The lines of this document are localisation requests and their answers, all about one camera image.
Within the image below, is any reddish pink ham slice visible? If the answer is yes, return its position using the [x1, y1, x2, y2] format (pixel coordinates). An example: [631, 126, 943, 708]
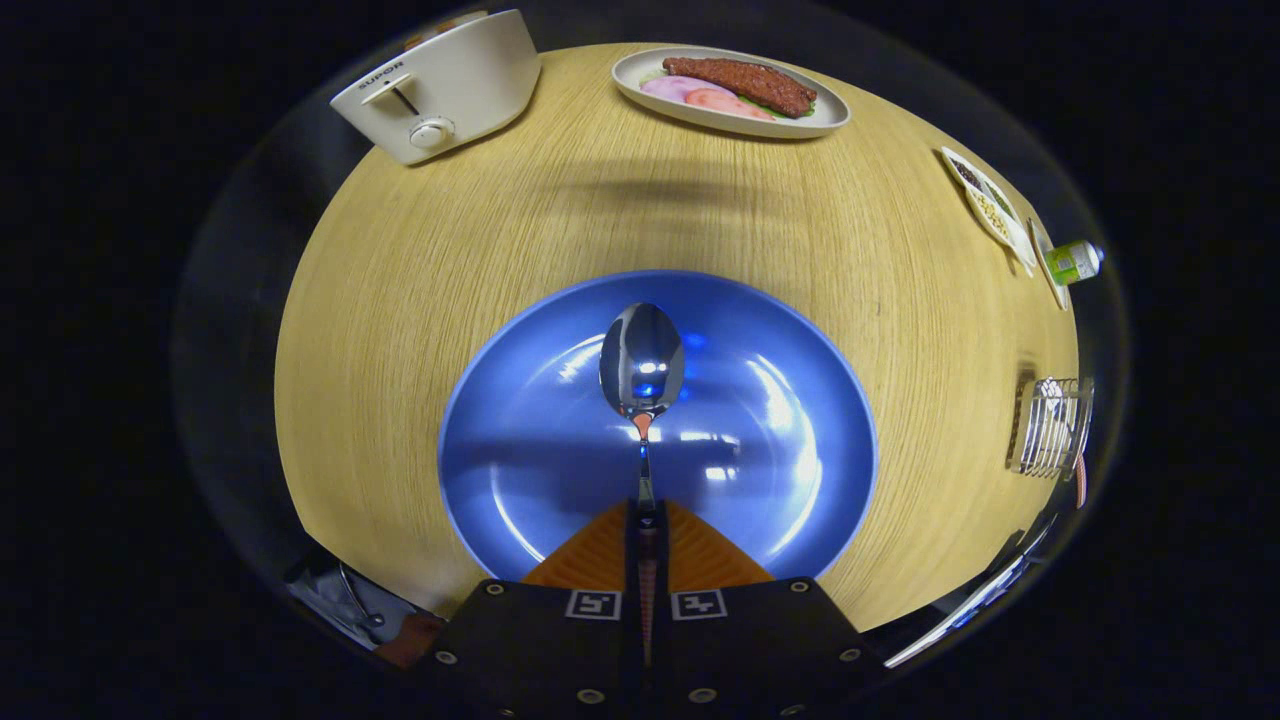
[685, 88, 777, 124]

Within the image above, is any blue plate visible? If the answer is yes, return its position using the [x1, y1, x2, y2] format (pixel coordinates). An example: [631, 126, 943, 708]
[437, 269, 879, 586]

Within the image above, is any metal wire cutlery basket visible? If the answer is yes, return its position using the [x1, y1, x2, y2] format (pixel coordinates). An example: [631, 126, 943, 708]
[1008, 375, 1096, 481]

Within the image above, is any pale pink ham slice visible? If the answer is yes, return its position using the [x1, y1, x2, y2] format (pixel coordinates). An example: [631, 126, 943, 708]
[640, 75, 723, 107]

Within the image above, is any white toaster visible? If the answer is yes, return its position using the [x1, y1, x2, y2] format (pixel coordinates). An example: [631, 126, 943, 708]
[330, 8, 543, 167]

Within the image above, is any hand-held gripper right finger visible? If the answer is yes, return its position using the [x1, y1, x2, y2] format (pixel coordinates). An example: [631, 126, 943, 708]
[654, 498, 873, 717]

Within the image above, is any black tablet cover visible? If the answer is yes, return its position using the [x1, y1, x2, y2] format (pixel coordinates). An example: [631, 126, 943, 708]
[985, 528, 1031, 576]

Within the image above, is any divided white tray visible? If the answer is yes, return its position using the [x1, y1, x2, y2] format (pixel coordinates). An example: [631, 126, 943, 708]
[940, 146, 1038, 278]

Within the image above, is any spoon with red checked handle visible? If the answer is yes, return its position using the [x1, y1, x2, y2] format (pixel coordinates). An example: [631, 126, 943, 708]
[598, 302, 687, 666]

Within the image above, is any small white dish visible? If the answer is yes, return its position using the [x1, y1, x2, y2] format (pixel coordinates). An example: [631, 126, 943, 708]
[1028, 218, 1071, 311]

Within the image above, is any brown meat piece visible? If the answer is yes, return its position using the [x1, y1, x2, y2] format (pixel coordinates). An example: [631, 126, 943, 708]
[662, 56, 818, 119]

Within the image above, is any green label bottle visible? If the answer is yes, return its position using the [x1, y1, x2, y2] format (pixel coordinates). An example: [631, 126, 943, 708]
[1045, 240, 1106, 288]

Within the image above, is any oval white plate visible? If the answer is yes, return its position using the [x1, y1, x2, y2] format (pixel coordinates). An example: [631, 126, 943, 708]
[611, 46, 852, 139]

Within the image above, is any person's grey clothing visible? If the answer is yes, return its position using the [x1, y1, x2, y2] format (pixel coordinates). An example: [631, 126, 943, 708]
[285, 550, 421, 651]

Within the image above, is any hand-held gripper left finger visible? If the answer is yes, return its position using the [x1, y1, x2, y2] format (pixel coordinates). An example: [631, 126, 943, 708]
[424, 498, 642, 715]

